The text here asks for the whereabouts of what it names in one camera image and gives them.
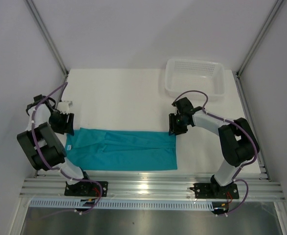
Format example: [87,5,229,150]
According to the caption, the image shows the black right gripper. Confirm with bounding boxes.
[169,113,189,136]

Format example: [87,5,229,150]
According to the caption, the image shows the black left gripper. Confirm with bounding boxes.
[48,111,74,136]

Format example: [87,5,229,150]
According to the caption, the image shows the teal t shirt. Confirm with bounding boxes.
[65,128,177,171]

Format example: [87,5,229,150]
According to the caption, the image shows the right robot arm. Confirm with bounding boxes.
[169,97,260,198]

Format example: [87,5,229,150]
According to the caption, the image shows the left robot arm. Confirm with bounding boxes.
[17,94,93,196]

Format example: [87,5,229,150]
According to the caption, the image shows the white perforated plastic basket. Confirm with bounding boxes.
[164,58,226,101]

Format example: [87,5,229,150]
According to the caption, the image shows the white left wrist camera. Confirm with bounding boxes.
[56,101,73,114]

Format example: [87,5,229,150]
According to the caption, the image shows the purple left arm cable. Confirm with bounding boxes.
[32,82,102,217]

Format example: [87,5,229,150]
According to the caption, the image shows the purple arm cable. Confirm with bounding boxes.
[32,82,102,217]
[174,90,260,217]

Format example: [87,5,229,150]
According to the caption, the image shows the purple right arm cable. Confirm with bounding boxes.
[174,90,260,217]

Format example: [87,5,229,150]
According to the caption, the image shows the aluminium rail beam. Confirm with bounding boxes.
[19,171,286,202]

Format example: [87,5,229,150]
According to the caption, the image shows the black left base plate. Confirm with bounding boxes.
[64,182,100,197]

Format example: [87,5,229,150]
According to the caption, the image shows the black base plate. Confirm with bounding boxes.
[64,182,100,197]
[189,183,239,199]

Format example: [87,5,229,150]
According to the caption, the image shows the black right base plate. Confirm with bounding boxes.
[189,183,239,199]

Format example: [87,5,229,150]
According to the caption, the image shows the white slotted cable duct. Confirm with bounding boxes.
[29,198,214,211]

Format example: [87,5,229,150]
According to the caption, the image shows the left aluminium frame post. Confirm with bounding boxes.
[24,0,69,77]

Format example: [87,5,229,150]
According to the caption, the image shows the aluminium frame post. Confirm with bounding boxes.
[236,0,286,79]
[24,0,69,77]

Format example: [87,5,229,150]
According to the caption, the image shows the right aluminium frame post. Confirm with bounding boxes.
[236,0,286,79]

